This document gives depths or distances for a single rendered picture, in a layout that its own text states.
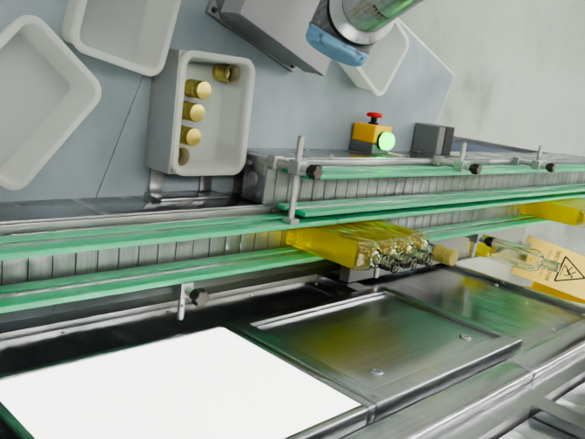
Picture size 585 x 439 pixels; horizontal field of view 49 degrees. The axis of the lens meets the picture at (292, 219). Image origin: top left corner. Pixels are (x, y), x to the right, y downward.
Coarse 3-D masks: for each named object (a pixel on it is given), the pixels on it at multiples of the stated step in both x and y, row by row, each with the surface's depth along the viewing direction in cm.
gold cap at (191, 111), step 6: (186, 102) 120; (186, 108) 119; (192, 108) 118; (198, 108) 119; (186, 114) 119; (192, 114) 118; (198, 114) 119; (204, 114) 120; (192, 120) 119; (198, 120) 120
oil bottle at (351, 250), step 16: (288, 240) 134; (304, 240) 131; (320, 240) 128; (336, 240) 125; (352, 240) 123; (368, 240) 124; (320, 256) 129; (336, 256) 125; (352, 256) 123; (368, 256) 121
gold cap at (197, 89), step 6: (192, 78) 121; (186, 84) 120; (192, 84) 119; (198, 84) 118; (204, 84) 118; (186, 90) 120; (192, 90) 118; (198, 90) 118; (204, 90) 119; (210, 90) 120; (186, 96) 121; (192, 96) 120; (198, 96) 118; (204, 96) 119
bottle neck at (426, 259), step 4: (408, 248) 129; (412, 248) 129; (416, 248) 129; (408, 252) 129; (412, 252) 129; (416, 252) 128; (420, 252) 128; (424, 252) 128; (428, 252) 128; (416, 256) 128; (420, 256) 127; (424, 256) 127; (428, 256) 127; (432, 256) 128; (420, 260) 127; (424, 260) 126; (428, 260) 128; (432, 260) 128; (420, 264) 128; (424, 264) 127; (428, 264) 128
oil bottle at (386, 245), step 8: (336, 224) 135; (344, 224) 136; (352, 232) 130; (360, 232) 131; (368, 232) 132; (376, 240) 126; (384, 240) 127; (392, 240) 128; (384, 248) 125; (392, 248) 126
